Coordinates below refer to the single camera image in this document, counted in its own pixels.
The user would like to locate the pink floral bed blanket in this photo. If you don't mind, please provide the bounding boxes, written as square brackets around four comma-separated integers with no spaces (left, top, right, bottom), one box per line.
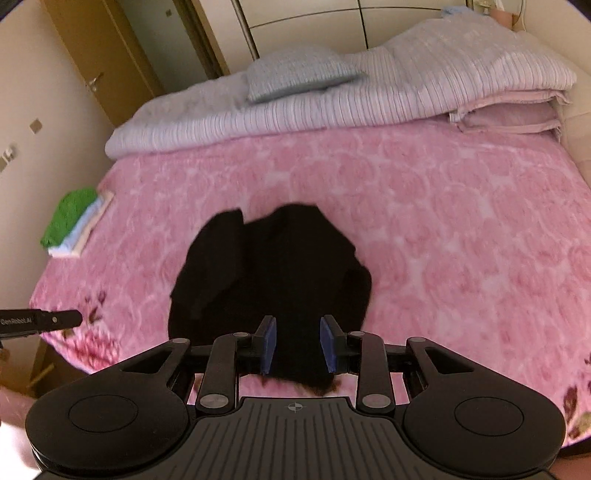
[30,120,590,445]

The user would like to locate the black knit skirt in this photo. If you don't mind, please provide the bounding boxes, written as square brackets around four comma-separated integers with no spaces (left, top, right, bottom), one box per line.
[168,204,372,395]

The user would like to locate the white wardrobe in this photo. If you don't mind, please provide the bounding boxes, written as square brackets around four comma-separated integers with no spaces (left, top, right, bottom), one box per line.
[193,0,473,73]

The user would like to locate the pink folded sheets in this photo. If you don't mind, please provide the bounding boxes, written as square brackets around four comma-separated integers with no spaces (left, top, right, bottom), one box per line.
[449,90,570,134]

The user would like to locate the green folded towel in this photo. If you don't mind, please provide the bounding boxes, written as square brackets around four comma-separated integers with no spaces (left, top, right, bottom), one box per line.
[40,188,98,249]

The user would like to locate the wooden door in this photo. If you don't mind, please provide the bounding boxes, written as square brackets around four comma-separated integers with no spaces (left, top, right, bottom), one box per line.
[42,0,164,127]

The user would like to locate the lilac striped folded quilt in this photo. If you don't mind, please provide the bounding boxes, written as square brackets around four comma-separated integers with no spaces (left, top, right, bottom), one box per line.
[105,11,577,160]

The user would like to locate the grey checked small pillow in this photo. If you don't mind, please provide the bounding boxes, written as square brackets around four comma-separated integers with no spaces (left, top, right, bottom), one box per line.
[245,45,365,103]

